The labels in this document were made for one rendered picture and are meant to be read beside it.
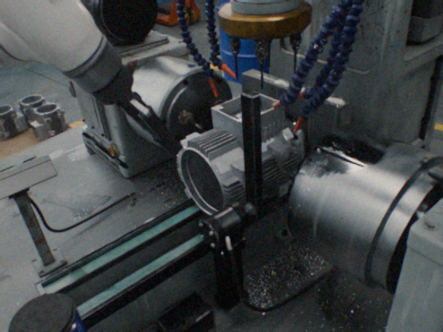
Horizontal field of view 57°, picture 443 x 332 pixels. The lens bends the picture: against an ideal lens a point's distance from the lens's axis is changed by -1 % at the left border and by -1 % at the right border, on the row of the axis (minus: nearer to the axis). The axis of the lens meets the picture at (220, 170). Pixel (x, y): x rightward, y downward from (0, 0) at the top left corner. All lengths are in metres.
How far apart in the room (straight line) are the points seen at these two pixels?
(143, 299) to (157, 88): 0.50
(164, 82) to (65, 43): 0.43
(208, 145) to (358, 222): 0.33
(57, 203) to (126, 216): 0.24
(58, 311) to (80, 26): 0.41
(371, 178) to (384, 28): 0.36
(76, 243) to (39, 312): 0.72
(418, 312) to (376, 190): 0.18
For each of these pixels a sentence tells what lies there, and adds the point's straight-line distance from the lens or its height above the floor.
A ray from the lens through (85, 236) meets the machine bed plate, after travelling 1.15.
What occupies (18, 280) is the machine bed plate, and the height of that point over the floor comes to 0.80.
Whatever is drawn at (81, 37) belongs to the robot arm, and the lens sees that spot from 0.66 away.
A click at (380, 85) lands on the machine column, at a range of 0.95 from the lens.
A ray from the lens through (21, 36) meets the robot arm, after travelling 0.67.
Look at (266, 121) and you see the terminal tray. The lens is 0.86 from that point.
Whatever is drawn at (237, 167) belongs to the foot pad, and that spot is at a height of 1.07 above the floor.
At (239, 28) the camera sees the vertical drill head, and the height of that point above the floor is 1.32.
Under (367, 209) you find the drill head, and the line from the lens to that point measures 0.65.
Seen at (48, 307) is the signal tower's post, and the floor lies 1.22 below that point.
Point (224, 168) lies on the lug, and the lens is 0.79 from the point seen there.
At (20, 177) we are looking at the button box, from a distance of 0.95.
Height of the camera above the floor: 1.52
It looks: 34 degrees down
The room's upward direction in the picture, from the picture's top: 5 degrees counter-clockwise
